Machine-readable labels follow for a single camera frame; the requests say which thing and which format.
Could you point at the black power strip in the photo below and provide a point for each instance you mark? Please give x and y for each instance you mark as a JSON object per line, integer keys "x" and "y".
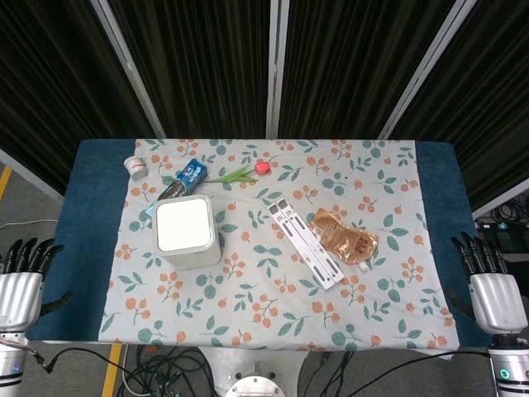
{"x": 502, "y": 226}

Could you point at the small white yogurt cup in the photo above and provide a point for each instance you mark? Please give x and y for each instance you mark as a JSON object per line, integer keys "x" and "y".
{"x": 135, "y": 166}

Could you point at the artificial pink tulip flower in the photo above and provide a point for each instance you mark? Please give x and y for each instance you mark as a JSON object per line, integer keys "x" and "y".
{"x": 248, "y": 173}

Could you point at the white square plastic container lid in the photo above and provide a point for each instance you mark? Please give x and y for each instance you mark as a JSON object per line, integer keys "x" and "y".
{"x": 182, "y": 223}

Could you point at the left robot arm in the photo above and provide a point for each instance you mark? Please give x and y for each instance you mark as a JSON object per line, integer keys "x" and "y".
{"x": 10, "y": 360}

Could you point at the robot base metal flange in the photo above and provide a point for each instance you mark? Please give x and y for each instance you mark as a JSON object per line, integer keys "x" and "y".
{"x": 253, "y": 386}

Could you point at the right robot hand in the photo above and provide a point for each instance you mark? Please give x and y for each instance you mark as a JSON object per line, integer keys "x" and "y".
{"x": 494, "y": 289}

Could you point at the blue table mat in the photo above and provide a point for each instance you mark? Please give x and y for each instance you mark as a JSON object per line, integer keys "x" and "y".
{"x": 82, "y": 248}

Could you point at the floral patterned tablecloth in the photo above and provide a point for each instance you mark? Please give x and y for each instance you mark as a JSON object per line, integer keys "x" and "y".
{"x": 268, "y": 248}

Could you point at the white folding laptop stand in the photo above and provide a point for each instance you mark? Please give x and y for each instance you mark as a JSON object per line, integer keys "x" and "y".
{"x": 303, "y": 244}

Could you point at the black folding screen partition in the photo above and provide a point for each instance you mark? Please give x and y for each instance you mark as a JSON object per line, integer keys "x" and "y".
{"x": 264, "y": 70}

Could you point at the brown liquid spout pouch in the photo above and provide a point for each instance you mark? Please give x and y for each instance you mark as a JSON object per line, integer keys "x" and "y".
{"x": 343, "y": 240}

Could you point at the white square box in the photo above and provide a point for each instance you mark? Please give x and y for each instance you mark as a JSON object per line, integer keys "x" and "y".
{"x": 188, "y": 231}

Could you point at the blue cookie package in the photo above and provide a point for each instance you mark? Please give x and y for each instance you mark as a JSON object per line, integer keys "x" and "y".
{"x": 182, "y": 184}

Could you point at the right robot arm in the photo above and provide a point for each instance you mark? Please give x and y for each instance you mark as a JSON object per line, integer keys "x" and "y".
{"x": 508, "y": 368}

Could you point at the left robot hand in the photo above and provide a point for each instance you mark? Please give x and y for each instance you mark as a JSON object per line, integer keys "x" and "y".
{"x": 18, "y": 285}

